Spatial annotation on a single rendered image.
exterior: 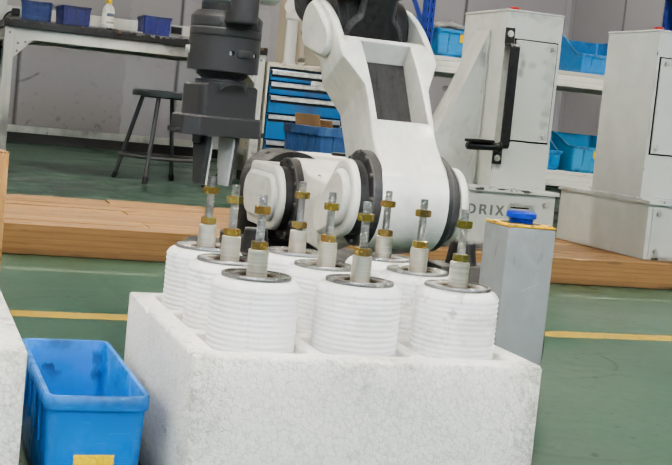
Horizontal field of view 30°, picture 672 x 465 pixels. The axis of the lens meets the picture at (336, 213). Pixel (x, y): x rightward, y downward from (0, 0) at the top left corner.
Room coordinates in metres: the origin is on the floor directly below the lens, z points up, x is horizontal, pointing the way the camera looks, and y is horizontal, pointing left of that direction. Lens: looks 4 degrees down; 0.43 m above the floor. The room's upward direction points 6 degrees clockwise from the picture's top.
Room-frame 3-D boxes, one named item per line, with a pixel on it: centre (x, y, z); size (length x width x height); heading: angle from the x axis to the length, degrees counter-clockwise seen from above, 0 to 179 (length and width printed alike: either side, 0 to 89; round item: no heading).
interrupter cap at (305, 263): (1.48, 0.01, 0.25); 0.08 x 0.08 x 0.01
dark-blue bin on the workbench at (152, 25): (6.99, 1.11, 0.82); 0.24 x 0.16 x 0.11; 19
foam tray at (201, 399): (1.48, 0.01, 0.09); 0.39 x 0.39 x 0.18; 19
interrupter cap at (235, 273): (1.33, 0.08, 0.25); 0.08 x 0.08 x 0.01
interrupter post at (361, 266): (1.37, -0.03, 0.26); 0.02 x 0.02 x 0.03
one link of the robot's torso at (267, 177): (2.23, 0.05, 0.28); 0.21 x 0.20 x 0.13; 20
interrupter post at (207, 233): (1.55, 0.16, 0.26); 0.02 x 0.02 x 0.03
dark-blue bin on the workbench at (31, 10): (6.72, 1.69, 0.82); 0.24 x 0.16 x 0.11; 11
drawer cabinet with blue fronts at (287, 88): (7.26, 0.32, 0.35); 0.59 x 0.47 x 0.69; 20
